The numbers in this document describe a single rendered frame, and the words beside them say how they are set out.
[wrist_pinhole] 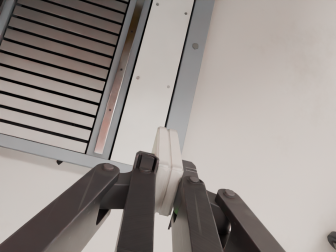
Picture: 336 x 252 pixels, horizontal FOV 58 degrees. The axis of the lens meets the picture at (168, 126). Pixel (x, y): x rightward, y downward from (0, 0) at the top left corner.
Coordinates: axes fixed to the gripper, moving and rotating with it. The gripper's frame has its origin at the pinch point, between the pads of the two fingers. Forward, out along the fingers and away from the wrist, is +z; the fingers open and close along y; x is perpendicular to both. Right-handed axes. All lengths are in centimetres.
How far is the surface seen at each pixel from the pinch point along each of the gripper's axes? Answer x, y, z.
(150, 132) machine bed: -18, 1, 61
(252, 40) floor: 13, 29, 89
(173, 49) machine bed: 4, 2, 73
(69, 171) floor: -34, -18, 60
